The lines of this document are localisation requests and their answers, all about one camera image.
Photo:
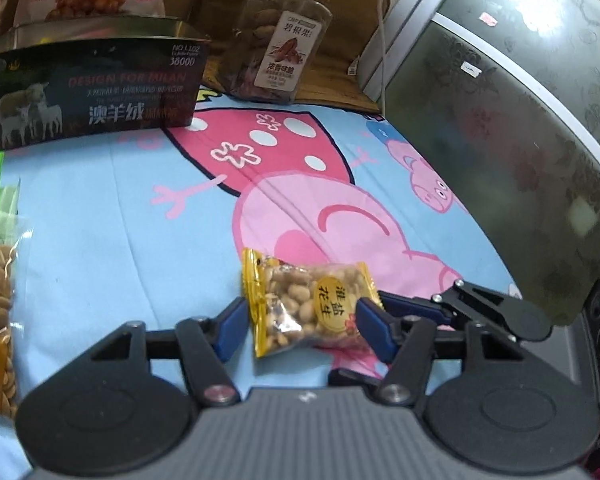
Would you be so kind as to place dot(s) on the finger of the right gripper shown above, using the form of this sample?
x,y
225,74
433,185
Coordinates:
x,y
466,302

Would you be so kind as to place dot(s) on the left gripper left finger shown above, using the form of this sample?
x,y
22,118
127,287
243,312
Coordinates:
x,y
131,398

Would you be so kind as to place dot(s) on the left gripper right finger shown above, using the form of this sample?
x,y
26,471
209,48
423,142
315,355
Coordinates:
x,y
482,397

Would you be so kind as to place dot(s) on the yellow salted peanut packet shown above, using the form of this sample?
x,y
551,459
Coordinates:
x,y
304,306

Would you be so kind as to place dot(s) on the grey patterned cabinet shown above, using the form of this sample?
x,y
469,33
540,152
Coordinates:
x,y
502,97

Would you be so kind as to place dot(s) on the pecan jar gold lid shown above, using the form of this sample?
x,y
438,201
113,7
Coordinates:
x,y
273,42

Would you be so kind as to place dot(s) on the black wool product box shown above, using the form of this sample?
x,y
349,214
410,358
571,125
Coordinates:
x,y
83,76

